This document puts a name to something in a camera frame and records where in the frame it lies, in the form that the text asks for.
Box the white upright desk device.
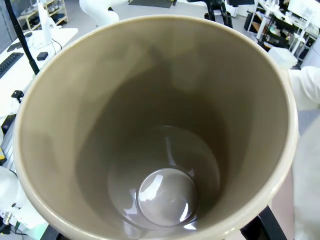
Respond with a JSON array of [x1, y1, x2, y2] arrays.
[[36, 0, 62, 49]]

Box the black stand pole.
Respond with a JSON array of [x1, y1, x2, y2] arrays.
[[4, 0, 40, 75]]

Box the wooden shoe shelf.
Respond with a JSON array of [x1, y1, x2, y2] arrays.
[[16, 0, 69, 31]]

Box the small black clamp bracket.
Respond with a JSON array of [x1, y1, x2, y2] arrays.
[[11, 89, 25, 104]]

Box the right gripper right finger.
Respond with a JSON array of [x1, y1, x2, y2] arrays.
[[239, 203, 288, 240]]

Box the black keyboard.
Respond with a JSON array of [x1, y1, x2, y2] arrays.
[[0, 51, 25, 80]]

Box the translucent white storage box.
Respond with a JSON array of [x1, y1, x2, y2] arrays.
[[266, 46, 299, 71]]

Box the black sleeved left arm cable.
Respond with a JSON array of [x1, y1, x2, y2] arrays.
[[203, 0, 234, 29]]

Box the white office desk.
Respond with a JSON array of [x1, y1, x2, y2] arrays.
[[0, 27, 79, 85]]

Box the white metal shelf rack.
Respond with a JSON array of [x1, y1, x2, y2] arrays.
[[246, 0, 320, 63]]

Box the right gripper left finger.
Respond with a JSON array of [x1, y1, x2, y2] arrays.
[[47, 223, 66, 240]]

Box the tall brown cup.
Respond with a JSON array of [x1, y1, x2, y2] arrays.
[[13, 14, 300, 240]]

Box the person in light sweater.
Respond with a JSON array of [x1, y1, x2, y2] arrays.
[[286, 65, 320, 240]]

